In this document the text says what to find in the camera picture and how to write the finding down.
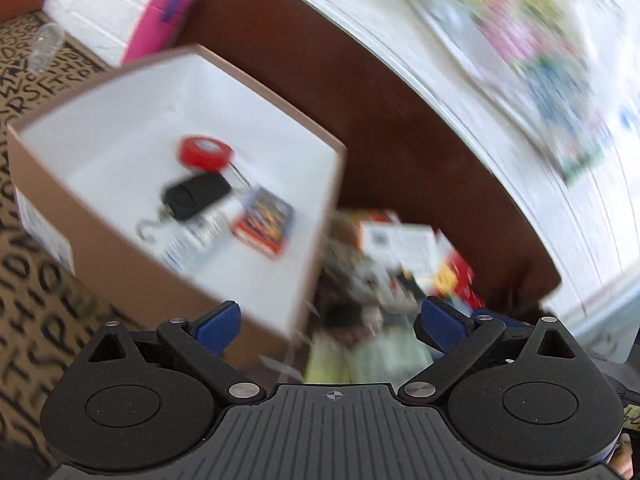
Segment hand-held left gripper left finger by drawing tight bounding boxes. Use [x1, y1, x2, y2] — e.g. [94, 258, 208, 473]
[86, 300, 267, 406]

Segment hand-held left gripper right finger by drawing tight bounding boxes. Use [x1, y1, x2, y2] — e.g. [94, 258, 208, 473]
[397, 297, 578, 405]

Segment white tube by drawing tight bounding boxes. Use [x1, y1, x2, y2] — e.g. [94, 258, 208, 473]
[161, 197, 246, 277]

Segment dark playing card box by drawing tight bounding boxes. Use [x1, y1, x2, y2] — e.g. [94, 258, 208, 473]
[231, 186, 296, 259]

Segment black car key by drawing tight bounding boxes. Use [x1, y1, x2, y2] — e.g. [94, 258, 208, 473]
[136, 172, 251, 242]

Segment red tape roll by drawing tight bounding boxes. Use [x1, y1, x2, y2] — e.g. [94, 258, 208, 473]
[178, 134, 236, 174]

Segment brown cardboard box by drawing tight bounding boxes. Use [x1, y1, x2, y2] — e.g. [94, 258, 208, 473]
[6, 43, 348, 381]

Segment red and blue card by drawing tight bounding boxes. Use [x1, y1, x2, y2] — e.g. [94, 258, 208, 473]
[432, 250, 483, 311]

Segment white snack packet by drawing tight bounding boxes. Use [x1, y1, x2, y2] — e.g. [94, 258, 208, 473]
[359, 221, 438, 273]

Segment green and yellow box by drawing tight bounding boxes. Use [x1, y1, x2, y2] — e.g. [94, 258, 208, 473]
[302, 332, 361, 386]

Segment brown headboard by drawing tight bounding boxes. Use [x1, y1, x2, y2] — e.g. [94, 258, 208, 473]
[175, 0, 562, 311]

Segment pink bottle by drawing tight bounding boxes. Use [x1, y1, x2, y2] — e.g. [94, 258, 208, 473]
[121, 0, 196, 66]

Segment clear plastic cup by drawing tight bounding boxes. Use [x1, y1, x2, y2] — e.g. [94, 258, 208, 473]
[26, 22, 65, 75]

